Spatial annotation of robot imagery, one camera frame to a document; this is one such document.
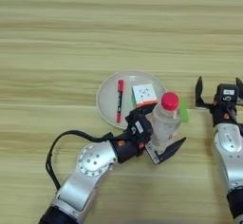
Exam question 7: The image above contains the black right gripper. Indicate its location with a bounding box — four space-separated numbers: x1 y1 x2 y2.
195 75 243 127

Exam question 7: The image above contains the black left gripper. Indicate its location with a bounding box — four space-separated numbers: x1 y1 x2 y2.
110 103 188 165

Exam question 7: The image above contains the clear bottle with red cap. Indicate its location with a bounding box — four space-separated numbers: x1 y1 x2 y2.
145 91 183 155

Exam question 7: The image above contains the green block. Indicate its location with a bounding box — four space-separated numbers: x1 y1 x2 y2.
179 95 190 123

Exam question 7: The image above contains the colourful puzzle cube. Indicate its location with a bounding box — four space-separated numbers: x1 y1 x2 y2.
131 83 159 109

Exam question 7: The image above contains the red and black marker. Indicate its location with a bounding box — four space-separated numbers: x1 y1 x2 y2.
115 79 125 123

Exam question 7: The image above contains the round beige plate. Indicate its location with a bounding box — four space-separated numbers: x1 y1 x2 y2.
95 70 168 131

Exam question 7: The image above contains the right gripper labelled black box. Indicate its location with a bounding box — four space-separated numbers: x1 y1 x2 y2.
215 83 239 106

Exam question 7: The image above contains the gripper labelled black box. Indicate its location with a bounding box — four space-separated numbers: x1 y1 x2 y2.
124 112 154 145
215 83 239 106

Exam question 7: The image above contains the left gripper labelled black box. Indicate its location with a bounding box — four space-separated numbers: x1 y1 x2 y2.
124 112 154 145

